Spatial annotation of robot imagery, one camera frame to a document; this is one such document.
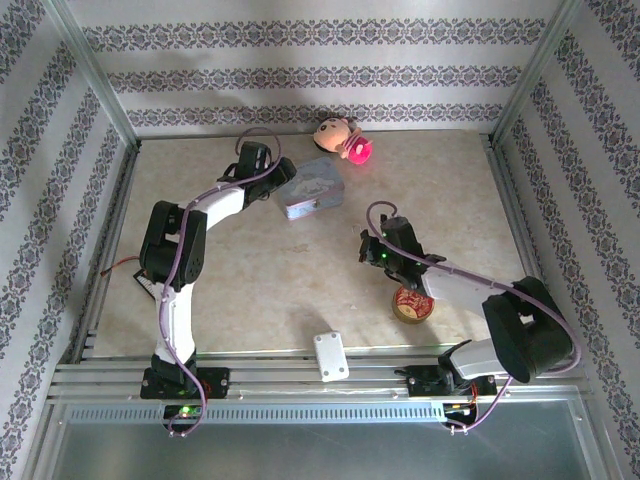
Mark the blue cartoon tin box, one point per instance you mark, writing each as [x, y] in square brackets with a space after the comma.
[312, 187]

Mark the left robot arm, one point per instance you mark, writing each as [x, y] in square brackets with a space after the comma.
[175, 320]

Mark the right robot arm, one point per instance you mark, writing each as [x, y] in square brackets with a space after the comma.
[530, 335]

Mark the round red tin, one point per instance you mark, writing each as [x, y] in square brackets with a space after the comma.
[410, 307]

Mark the pink plush doll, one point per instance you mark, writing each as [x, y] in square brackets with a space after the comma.
[332, 132]

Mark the white rectangular plate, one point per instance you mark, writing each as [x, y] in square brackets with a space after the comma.
[330, 355]

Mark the small black board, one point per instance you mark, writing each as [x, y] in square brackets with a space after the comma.
[144, 285]

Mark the grey metal sheet tray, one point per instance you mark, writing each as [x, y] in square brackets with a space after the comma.
[320, 450]

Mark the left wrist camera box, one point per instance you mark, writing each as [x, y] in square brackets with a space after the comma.
[251, 156]

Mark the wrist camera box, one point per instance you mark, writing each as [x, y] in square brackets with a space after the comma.
[251, 156]
[400, 232]

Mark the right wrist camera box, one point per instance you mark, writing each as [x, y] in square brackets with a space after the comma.
[400, 232]

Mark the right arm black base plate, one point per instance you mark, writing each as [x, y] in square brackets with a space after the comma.
[420, 385]

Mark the aluminium side rail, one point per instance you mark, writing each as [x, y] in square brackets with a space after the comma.
[120, 200]
[502, 170]

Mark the wide aluminium rail profile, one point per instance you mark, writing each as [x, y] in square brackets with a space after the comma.
[280, 372]

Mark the aluminium frame post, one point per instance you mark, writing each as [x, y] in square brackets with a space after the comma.
[530, 80]
[97, 80]

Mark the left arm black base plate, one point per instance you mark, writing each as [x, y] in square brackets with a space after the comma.
[215, 382]

